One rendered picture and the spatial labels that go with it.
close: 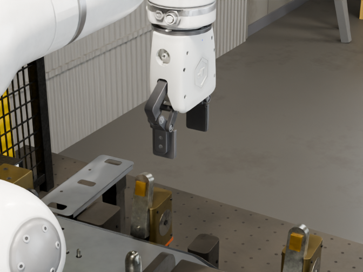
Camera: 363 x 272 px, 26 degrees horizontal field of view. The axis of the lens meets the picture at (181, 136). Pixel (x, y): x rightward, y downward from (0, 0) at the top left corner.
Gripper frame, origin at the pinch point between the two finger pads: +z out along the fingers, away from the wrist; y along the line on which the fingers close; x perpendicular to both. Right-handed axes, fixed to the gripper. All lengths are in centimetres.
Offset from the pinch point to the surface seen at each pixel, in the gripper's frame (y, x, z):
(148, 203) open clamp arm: 40, 29, 39
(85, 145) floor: 235, 184, 145
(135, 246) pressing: 33, 28, 45
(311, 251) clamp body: 41, -7, 40
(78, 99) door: 241, 190, 121
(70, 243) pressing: 28, 40, 45
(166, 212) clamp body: 46, 28, 44
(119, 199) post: 61, 50, 54
